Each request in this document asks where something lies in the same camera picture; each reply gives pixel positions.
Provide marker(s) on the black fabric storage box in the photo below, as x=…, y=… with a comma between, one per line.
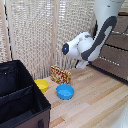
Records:
x=18, y=96

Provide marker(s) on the yellow bowl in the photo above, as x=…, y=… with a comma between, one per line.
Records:
x=42, y=84

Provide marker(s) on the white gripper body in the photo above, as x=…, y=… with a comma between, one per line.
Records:
x=81, y=64

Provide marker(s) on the blue bowl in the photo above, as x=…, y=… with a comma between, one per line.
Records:
x=65, y=91

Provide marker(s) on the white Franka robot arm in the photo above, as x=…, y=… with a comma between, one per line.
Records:
x=96, y=36

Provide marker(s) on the red yellow patterned snack box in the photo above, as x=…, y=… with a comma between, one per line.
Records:
x=60, y=74

